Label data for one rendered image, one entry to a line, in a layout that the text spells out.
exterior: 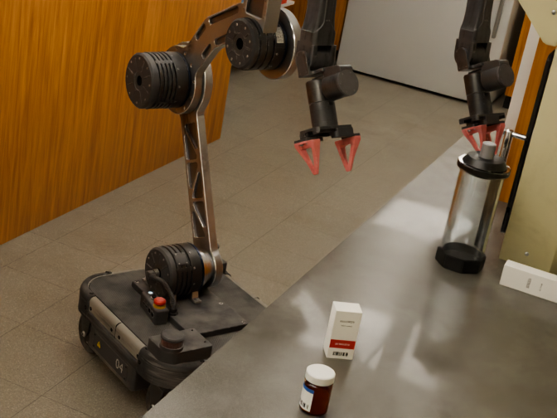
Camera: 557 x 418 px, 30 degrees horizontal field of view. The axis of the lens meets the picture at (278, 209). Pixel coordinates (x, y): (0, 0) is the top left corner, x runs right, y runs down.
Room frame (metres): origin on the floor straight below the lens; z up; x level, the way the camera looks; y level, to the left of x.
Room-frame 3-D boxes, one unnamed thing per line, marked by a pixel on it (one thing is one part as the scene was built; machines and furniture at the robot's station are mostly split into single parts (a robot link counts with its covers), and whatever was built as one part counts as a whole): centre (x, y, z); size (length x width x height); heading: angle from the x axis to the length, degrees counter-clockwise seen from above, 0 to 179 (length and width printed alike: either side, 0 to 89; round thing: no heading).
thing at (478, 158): (2.01, -0.39, 1.18); 0.09 x 0.09 x 0.07
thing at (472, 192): (2.01, -0.39, 1.06); 0.11 x 0.11 x 0.21
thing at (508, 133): (2.14, -0.47, 1.17); 0.05 x 0.03 x 0.10; 69
